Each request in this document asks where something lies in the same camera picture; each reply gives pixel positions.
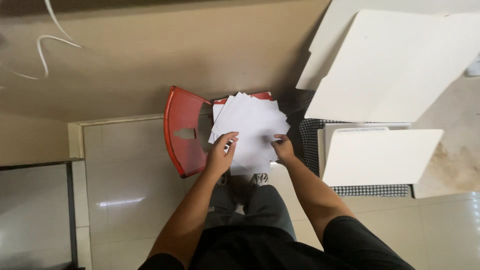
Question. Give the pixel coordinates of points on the person's left hand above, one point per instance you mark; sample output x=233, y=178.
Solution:
x=218, y=155

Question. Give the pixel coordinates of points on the person's right hand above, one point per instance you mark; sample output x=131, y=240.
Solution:
x=284, y=150

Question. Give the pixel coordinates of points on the pile of white paper sheets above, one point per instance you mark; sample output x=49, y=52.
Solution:
x=252, y=127

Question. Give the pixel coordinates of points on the person's left patterned shoe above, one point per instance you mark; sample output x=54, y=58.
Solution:
x=223, y=179

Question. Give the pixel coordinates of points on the person's patterned shoe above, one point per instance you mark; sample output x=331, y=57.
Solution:
x=223, y=179
x=260, y=179

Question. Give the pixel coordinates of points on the black white checkered cloth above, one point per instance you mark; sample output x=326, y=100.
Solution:
x=313, y=150

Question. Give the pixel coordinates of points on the person's right patterned shoe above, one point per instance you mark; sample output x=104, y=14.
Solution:
x=260, y=179

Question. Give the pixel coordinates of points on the red plastic chair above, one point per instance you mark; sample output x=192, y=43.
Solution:
x=183, y=131

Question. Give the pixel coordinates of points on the person's grey trousers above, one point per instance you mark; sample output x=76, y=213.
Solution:
x=247, y=213

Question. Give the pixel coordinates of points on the white flat box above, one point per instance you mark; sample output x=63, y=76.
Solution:
x=365, y=126

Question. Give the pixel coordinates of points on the small cream board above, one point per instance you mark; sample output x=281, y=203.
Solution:
x=378, y=157

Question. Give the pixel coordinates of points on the person's black shirt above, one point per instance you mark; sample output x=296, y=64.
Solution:
x=270, y=251

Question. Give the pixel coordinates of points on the large cream board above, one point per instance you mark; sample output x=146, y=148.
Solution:
x=390, y=63

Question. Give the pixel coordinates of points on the dark framed glass panel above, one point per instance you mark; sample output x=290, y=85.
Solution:
x=37, y=213

